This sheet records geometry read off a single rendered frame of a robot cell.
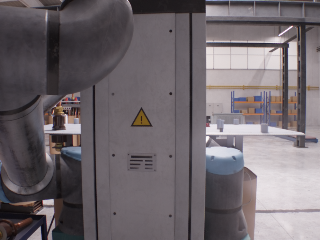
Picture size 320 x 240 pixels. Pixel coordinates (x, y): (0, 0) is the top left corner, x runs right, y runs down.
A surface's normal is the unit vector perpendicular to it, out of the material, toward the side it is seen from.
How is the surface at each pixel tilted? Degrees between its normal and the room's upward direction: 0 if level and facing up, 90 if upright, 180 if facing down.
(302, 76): 90
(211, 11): 90
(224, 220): 70
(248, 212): 90
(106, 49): 107
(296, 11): 90
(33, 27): 75
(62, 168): 58
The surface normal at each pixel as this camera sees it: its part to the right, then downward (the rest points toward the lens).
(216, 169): -0.35, -0.04
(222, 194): -0.16, 0.04
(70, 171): 0.38, -0.35
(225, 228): 0.02, -0.30
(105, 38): 0.70, 0.05
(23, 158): 0.40, 0.86
